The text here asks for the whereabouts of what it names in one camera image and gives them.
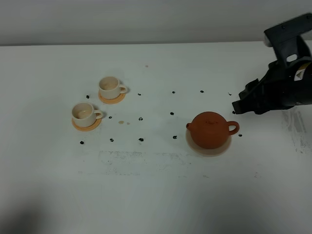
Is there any orange coaster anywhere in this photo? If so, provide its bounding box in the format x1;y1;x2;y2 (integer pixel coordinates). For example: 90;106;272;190
71;119;102;132
98;90;127;105

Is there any white teacup near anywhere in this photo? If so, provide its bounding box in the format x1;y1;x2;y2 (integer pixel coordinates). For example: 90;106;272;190
72;102;103;127

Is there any white teacup far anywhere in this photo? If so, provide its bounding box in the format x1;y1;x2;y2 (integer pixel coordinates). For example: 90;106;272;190
98;77;128;100

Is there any brown clay teapot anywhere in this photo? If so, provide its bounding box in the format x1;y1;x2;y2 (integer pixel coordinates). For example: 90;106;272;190
186;112;240;149

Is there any orange coaster near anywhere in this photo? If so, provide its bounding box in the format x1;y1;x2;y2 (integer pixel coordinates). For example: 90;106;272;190
71;119;102;132

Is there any orange coaster far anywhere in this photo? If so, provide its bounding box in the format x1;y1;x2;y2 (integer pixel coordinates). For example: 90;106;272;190
98;90;127;105

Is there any beige round teapot coaster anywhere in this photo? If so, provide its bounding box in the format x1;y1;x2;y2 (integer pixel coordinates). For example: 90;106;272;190
185;130;232;157

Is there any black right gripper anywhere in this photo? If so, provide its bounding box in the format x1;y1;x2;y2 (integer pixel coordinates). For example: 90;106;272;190
232;57;312;115

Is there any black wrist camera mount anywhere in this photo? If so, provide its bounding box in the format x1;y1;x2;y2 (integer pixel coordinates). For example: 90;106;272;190
264;13;312;68

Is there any white teacup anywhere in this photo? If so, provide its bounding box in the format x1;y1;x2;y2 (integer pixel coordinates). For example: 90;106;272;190
98;77;128;100
72;102;103;127

